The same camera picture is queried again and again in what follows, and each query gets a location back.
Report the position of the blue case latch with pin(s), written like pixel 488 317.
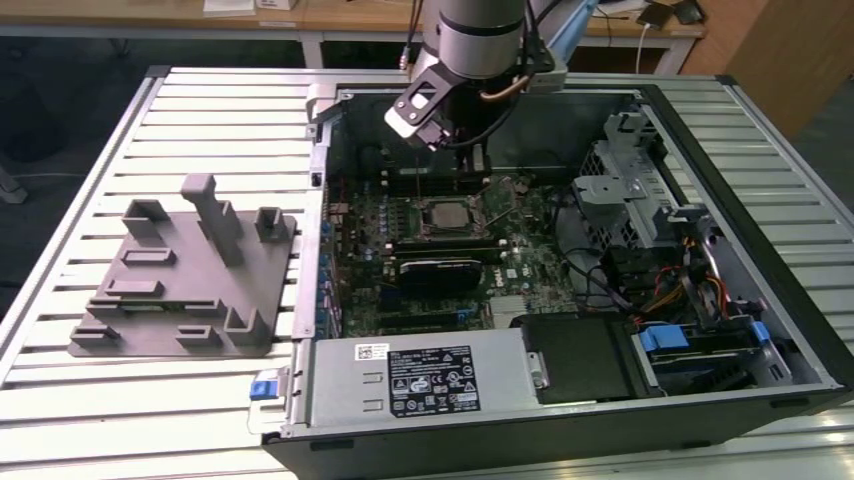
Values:
pixel 263 390

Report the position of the grey furniture foot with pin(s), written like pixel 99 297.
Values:
pixel 9 190

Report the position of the metal locking lever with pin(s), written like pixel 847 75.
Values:
pixel 503 217
pixel 416 180

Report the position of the black graphics card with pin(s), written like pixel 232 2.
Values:
pixel 436 280

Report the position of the grey parts rack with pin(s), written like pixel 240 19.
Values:
pixel 200 300

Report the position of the grey power supply unit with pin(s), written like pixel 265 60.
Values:
pixel 333 380

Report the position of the silver CPU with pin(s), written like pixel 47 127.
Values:
pixel 447 215

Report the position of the silver metal drive cage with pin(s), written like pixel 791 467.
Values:
pixel 614 195

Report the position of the brown wooden cabinet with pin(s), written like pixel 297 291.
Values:
pixel 787 50

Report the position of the black drive bay cover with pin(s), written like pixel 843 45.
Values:
pixel 574 360

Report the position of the blue carrier tab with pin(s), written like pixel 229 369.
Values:
pixel 758 336

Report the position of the silver chipset heatsink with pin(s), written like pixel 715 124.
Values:
pixel 514 310

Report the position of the metal disk bay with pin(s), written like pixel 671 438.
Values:
pixel 780 370

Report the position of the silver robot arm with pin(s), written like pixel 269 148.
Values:
pixel 480 40

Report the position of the white paper box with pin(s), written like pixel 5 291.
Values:
pixel 276 4
pixel 227 5

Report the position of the green motherboard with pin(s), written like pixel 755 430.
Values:
pixel 540 280

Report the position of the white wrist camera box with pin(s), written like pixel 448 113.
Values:
pixel 550 81
pixel 407 120

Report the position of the blue disk carrier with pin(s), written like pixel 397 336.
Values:
pixel 663 342

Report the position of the black PC case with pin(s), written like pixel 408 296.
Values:
pixel 467 450

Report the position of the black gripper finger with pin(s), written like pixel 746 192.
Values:
pixel 486 167
pixel 466 165

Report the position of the black expansion slot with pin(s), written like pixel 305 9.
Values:
pixel 420 322

